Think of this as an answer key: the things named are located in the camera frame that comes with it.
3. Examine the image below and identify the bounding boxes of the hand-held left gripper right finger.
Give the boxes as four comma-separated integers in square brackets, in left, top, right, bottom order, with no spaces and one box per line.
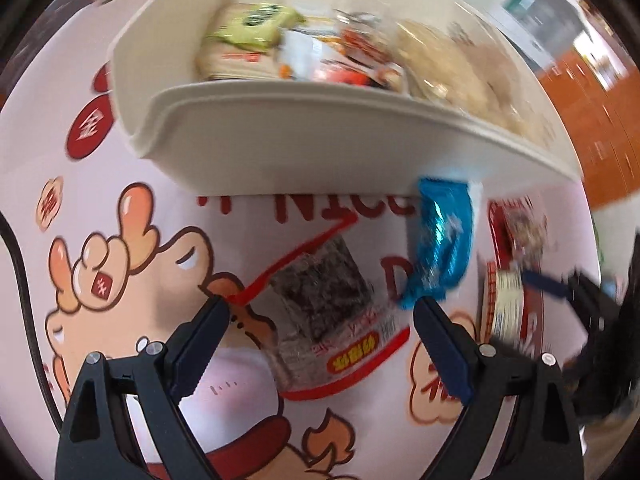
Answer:
[412,296,586,480]

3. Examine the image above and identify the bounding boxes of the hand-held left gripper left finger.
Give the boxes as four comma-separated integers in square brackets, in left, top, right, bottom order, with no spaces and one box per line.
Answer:
[54,294,232,480]

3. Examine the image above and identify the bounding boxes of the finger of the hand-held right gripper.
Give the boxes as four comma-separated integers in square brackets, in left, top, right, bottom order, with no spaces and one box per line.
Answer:
[520,269,601,311]

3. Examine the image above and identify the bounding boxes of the red nut snack packet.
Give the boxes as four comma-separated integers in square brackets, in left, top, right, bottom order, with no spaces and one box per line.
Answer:
[479,194,551,353]

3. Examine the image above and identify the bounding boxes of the clear red-edged seaweed packet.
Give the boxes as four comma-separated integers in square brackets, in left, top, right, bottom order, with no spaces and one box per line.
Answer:
[227,222,412,402]

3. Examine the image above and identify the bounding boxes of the white plastic bin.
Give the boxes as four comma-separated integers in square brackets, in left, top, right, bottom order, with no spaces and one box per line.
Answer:
[107,0,583,201]

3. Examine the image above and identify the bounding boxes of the light blue bread packet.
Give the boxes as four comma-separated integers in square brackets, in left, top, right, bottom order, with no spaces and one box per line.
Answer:
[395,17,551,136]

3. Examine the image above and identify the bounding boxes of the printed cartoon tablecloth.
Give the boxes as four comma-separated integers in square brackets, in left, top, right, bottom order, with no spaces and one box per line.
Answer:
[0,0,601,480]

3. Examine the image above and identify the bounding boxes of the blue candy packet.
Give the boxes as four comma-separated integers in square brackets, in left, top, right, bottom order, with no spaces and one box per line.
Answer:
[397,176,474,310]

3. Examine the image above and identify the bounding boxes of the wooden cabinets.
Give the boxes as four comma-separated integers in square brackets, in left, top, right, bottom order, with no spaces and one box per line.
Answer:
[537,25,640,206]

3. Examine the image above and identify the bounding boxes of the red white snack packet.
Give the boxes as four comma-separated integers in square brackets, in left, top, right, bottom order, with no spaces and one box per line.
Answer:
[312,57,407,92]

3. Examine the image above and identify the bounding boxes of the beige pink snack packet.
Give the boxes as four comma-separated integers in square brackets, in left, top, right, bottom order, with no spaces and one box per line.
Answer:
[195,40,286,81]

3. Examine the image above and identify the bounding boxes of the green snack packet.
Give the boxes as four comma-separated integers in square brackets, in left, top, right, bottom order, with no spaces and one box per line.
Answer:
[205,2,306,51]

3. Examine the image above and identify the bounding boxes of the black cable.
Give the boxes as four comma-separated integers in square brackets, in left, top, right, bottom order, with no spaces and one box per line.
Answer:
[0,212,51,386]

